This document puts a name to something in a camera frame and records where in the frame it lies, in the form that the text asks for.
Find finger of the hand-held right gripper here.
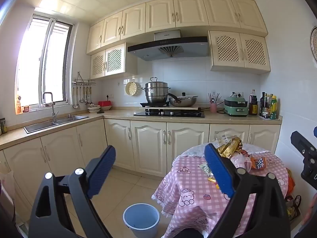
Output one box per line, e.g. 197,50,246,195
290,126,317,158

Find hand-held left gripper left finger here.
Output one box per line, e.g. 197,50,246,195
28,144,117,238

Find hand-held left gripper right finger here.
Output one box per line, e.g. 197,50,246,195
204,143,291,238

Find small green packet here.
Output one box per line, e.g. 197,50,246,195
198,162,213,176

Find pink white plastic bag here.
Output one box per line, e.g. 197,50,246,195
230,151,252,172

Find gold snack wrapper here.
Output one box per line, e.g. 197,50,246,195
217,137,243,158

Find clear plastic bag with label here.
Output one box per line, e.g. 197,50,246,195
213,133,236,150

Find orange snack wrapper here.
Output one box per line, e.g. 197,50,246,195
249,155,268,170

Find blue plastic bucket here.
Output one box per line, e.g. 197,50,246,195
123,203,160,238

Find person's right hand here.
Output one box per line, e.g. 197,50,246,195
303,191,317,226

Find orange shopping bag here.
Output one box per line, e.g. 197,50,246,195
285,169,297,196

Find pink checked tablecloth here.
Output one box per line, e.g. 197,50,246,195
152,142,290,238

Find white lace cloth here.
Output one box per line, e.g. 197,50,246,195
184,142,273,158

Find black bag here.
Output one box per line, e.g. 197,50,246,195
285,195,302,222

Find green yellow oil bottle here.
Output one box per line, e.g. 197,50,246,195
269,95,278,120

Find small condiment bottle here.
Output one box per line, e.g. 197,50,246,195
263,93,271,118

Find cream base cabinets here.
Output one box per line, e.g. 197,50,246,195
0,118,281,226

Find white dishes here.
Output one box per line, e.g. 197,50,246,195
87,105,112,113

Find large dark sauce bottle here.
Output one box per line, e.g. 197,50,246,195
248,89,258,116

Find green electric grill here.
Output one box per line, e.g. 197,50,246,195
223,97,249,117

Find steel sink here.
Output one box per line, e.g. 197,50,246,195
24,115,90,134

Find row of hanging steel utensils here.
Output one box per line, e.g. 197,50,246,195
72,84,95,109

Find chopsticks and spoons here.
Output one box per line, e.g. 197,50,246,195
208,92,221,104

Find black gas stove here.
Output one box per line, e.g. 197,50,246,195
133,109,205,118

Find steel faucet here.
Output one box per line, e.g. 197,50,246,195
42,92,59,123

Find wok with glass lid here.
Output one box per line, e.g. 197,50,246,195
167,92,199,107

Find black induction cooker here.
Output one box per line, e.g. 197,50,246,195
140,102,171,108

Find cream perforated round plate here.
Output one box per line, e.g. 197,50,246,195
125,81,142,97

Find steel steamer pot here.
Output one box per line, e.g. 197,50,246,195
141,77,171,104

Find small lattice door cabinet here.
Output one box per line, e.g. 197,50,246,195
90,43,127,80

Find wide lattice door cabinet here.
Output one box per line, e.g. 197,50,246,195
208,30,271,75

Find sliding window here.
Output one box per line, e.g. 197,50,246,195
15,13,75,115

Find range hood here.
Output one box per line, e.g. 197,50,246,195
127,30,209,61

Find wall utensil rack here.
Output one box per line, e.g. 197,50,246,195
72,71,96,86

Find cream wall cabinets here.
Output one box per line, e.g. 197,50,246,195
86,0,268,55

